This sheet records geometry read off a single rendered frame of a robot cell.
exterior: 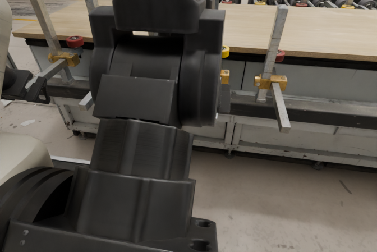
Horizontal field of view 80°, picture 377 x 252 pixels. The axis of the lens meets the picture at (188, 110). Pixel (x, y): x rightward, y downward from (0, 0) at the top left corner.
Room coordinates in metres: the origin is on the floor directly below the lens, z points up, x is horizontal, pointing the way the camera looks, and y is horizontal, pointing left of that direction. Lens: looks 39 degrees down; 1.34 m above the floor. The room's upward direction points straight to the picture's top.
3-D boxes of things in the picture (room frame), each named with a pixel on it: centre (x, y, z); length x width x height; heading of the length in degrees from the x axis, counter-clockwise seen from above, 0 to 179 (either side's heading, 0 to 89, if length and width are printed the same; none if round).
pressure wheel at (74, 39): (1.13, 0.59, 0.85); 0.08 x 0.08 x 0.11
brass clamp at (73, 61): (1.03, 0.62, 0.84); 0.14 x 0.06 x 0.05; 81
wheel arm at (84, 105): (0.90, 0.37, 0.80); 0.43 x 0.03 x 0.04; 171
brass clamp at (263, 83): (0.87, -0.37, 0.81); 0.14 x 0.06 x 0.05; 81
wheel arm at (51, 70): (0.94, 0.62, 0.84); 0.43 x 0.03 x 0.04; 171
